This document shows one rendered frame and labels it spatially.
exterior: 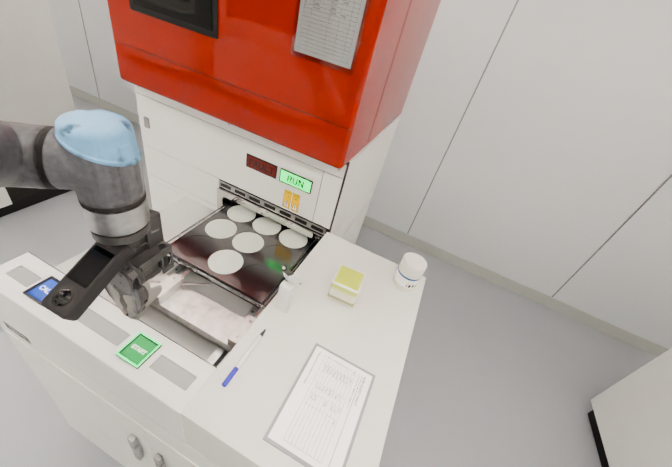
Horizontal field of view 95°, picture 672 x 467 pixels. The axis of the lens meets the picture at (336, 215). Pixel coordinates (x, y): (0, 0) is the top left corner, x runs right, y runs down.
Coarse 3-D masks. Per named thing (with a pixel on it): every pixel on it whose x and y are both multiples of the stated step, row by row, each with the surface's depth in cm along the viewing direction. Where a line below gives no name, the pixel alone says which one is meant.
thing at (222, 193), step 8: (224, 192) 113; (232, 192) 113; (224, 200) 116; (232, 200) 113; (240, 200) 111; (248, 200) 111; (248, 208) 112; (256, 208) 110; (264, 208) 110; (272, 216) 109; (280, 216) 108; (288, 224) 107; (296, 224) 107; (304, 232) 106; (312, 232) 105
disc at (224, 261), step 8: (216, 256) 93; (224, 256) 93; (232, 256) 94; (240, 256) 95; (208, 264) 90; (216, 264) 90; (224, 264) 91; (232, 264) 92; (240, 264) 92; (216, 272) 88; (224, 272) 89; (232, 272) 89
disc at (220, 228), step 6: (210, 222) 104; (216, 222) 104; (222, 222) 105; (228, 222) 106; (210, 228) 102; (216, 228) 102; (222, 228) 103; (228, 228) 103; (234, 228) 104; (210, 234) 99; (216, 234) 100; (222, 234) 101; (228, 234) 101
